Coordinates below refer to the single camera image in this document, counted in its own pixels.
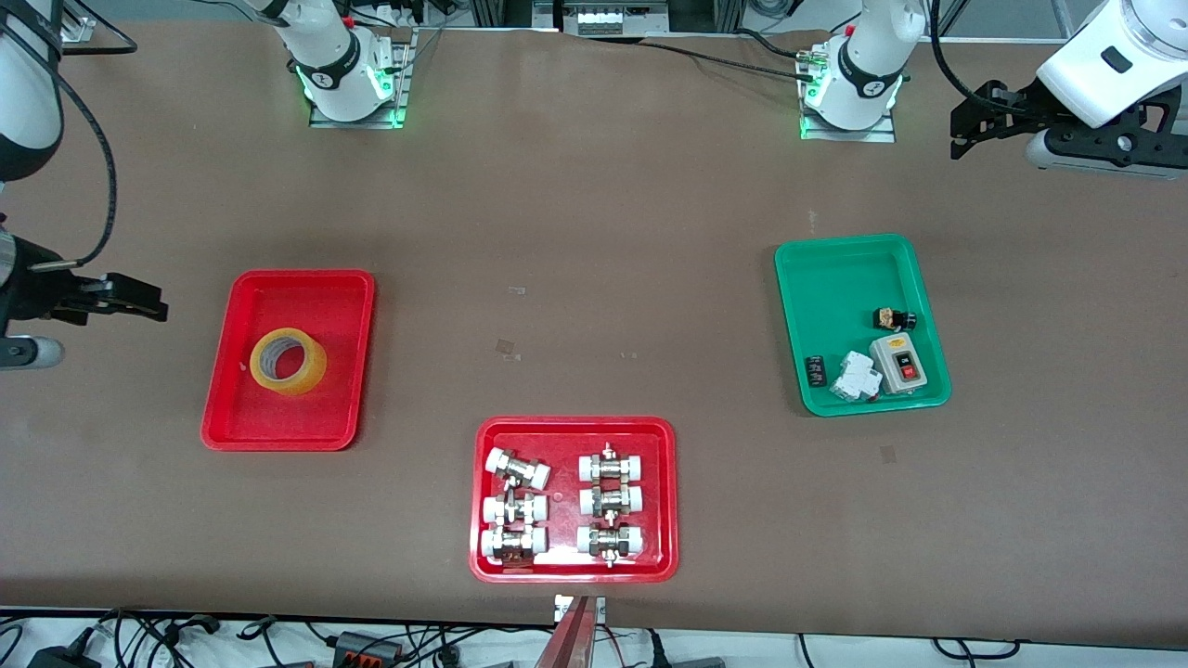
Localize yellow tape roll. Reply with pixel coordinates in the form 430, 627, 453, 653
249, 327, 328, 397

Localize empty red plastic tray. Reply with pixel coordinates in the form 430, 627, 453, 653
200, 269, 377, 453

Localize green plastic tray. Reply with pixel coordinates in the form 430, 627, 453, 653
774, 234, 952, 418

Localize red tray holding fittings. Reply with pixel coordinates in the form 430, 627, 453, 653
469, 416, 679, 585

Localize white circuit breaker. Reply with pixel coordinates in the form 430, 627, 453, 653
829, 351, 884, 405

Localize black power adapter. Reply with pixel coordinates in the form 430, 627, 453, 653
28, 645, 103, 668

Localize grey terminal block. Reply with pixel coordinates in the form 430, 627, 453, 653
557, 0, 670, 36

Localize black adapter red stripes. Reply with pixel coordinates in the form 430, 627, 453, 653
332, 631, 406, 668

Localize brass pipe fitting white caps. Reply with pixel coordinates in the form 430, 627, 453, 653
483, 492, 549, 527
481, 526, 549, 566
575, 521, 645, 568
578, 443, 645, 483
485, 448, 552, 491
578, 482, 645, 519

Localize red bar stand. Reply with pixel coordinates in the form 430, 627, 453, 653
534, 596, 600, 668

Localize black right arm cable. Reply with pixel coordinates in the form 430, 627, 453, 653
28, 56, 119, 273

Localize grey push-button switch box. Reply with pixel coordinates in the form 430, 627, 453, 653
869, 332, 930, 397

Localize black cable across table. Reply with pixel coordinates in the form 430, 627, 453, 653
636, 28, 822, 84

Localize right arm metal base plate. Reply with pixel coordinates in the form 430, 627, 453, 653
309, 26, 416, 129

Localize silver stand bracket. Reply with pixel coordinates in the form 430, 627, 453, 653
554, 594, 607, 624

